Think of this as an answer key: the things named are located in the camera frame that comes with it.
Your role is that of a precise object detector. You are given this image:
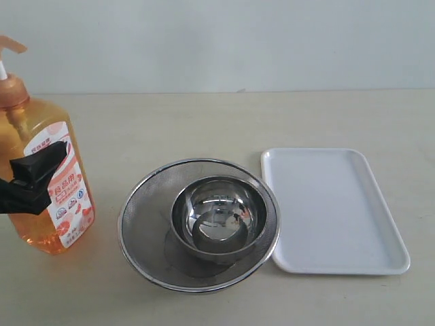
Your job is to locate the small stainless steel bowl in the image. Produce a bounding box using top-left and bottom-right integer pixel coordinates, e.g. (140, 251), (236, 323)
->
(171, 175), (268, 265)

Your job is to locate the orange dish soap pump bottle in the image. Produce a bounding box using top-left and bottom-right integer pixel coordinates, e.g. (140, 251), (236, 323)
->
(0, 35), (97, 257)

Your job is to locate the white rectangular plastic tray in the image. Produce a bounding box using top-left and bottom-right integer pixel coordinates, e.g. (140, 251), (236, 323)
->
(260, 148), (411, 276)

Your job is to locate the steel mesh strainer basket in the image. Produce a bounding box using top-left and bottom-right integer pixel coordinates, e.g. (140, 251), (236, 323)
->
(118, 158), (281, 293)

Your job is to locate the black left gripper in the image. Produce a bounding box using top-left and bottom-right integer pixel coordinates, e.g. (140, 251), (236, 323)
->
(1, 141), (67, 215)

